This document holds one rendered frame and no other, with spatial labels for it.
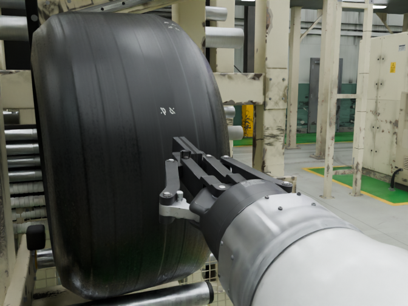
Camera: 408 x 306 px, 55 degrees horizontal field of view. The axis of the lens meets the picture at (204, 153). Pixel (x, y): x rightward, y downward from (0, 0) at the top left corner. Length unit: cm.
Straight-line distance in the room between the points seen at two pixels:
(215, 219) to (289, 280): 10
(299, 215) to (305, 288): 6
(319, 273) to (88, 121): 43
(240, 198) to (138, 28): 47
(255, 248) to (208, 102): 42
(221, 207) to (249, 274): 7
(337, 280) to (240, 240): 8
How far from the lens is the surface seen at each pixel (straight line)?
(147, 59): 62
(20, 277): 85
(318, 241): 22
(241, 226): 25
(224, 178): 37
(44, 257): 102
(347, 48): 1209
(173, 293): 79
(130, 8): 117
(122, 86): 58
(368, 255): 20
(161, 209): 33
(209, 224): 29
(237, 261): 24
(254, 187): 29
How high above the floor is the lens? 131
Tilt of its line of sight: 10 degrees down
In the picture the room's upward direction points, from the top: straight up
